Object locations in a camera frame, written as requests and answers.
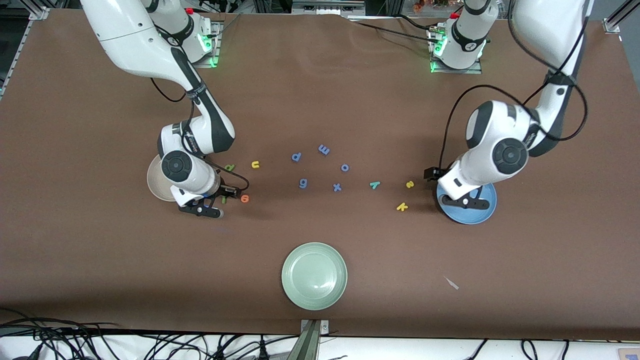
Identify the silver aluminium table rail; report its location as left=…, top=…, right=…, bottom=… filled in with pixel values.
left=0, top=6, right=51, bottom=101

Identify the beige brown round plate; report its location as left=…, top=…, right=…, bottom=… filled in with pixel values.
left=146, top=152, right=177, bottom=203

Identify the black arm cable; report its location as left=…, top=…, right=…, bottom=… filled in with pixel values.
left=439, top=0, right=588, bottom=171
left=150, top=30, right=251, bottom=196

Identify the black base power cable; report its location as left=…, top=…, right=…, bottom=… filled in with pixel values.
left=350, top=14, right=441, bottom=46

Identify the grey power strip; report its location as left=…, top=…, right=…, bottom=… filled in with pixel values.
left=292, top=0, right=366, bottom=16

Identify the silver aluminium frame profile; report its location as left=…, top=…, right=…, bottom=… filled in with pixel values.
left=602, top=0, right=640, bottom=33

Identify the blue round plate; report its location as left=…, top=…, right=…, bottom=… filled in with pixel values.
left=436, top=182, right=498, bottom=225

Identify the grey aluminium camera post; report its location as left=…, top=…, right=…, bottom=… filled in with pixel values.
left=287, top=319, right=330, bottom=360

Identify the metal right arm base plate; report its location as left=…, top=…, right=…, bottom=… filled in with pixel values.
left=192, top=20, right=222, bottom=68

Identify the pale green round plate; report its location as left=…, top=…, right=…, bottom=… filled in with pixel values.
left=281, top=242, right=348, bottom=311

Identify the thick black floor cable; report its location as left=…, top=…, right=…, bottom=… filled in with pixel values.
left=0, top=322, right=123, bottom=337

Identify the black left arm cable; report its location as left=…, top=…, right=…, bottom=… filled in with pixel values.
left=439, top=0, right=588, bottom=171

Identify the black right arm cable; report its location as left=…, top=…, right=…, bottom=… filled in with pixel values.
left=150, top=30, right=251, bottom=196

